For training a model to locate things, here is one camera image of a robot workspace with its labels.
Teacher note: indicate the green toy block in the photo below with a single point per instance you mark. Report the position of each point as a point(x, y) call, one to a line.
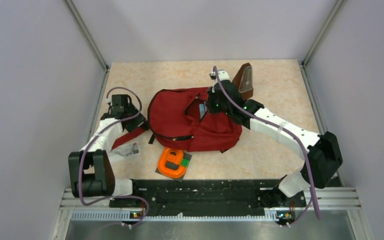
point(185, 162)

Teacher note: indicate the red backpack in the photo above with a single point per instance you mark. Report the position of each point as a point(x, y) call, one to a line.
point(174, 118)

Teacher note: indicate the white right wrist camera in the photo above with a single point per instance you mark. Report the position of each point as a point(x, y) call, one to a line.
point(221, 74)

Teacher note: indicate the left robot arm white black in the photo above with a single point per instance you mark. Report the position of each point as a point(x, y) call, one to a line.
point(90, 170)

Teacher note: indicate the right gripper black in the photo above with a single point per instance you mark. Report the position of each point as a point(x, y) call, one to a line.
point(212, 94)

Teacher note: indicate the brown wooden metronome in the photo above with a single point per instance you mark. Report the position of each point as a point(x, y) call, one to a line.
point(243, 80)

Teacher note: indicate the aluminium frame post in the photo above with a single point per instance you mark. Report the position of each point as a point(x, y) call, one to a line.
point(338, 5)
point(86, 34)

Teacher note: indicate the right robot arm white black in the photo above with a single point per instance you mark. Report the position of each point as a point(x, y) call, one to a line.
point(321, 152)

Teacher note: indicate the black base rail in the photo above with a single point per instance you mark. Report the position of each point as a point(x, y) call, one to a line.
point(205, 198)

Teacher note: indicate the orange plastic letter toy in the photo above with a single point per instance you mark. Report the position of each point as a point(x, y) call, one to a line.
point(170, 163)

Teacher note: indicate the aluminium frame post right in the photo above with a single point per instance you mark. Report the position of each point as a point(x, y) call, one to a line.
point(338, 5)

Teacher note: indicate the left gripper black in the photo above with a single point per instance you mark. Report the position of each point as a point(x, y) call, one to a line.
point(138, 119)

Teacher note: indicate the aluminium frame post left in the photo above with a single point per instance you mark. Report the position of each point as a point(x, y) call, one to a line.
point(86, 34)

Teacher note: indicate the light blue blister pack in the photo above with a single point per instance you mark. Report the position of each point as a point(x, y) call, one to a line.
point(202, 110)

